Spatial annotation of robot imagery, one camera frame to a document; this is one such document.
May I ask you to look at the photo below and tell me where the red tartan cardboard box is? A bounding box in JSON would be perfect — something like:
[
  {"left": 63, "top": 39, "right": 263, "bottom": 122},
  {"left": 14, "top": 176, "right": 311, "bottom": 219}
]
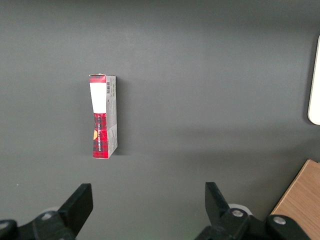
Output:
[{"left": 88, "top": 73, "right": 119, "bottom": 160}]

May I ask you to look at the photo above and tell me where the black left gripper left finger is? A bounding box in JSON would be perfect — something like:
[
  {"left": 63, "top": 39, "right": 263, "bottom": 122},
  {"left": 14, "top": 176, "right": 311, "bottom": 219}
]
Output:
[{"left": 0, "top": 183, "right": 94, "bottom": 240}]

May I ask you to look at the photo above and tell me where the beige rectangular tray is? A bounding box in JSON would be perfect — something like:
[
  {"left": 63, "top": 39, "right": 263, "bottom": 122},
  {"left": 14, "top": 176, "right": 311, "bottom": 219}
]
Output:
[{"left": 307, "top": 34, "right": 320, "bottom": 126}]

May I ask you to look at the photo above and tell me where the oak wooden drawer cabinet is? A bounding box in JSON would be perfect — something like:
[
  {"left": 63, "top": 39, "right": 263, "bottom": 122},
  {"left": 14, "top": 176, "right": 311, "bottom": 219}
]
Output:
[{"left": 269, "top": 159, "right": 320, "bottom": 236}]

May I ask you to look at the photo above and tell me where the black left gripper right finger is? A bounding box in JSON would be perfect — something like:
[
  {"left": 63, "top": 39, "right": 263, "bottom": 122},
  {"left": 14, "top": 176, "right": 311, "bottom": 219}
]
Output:
[{"left": 194, "top": 181, "right": 311, "bottom": 240}]

